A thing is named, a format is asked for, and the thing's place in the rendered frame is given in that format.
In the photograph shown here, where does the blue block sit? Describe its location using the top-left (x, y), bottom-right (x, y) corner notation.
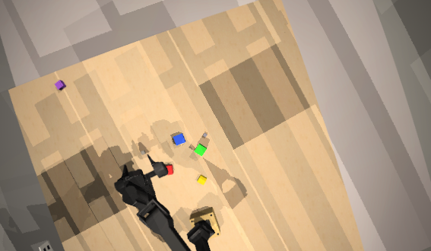
top-left (173, 134), bottom-right (185, 145)

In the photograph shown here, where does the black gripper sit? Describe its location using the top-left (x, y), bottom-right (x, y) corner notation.
top-left (114, 154), bottom-right (168, 194)

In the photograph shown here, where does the small purple block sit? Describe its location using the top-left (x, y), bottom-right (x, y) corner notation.
top-left (55, 80), bottom-right (66, 91)

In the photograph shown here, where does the red block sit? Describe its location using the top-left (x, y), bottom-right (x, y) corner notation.
top-left (166, 165), bottom-right (173, 175)

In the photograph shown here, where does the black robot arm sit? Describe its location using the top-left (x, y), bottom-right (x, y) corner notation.
top-left (122, 169), bottom-right (215, 251)

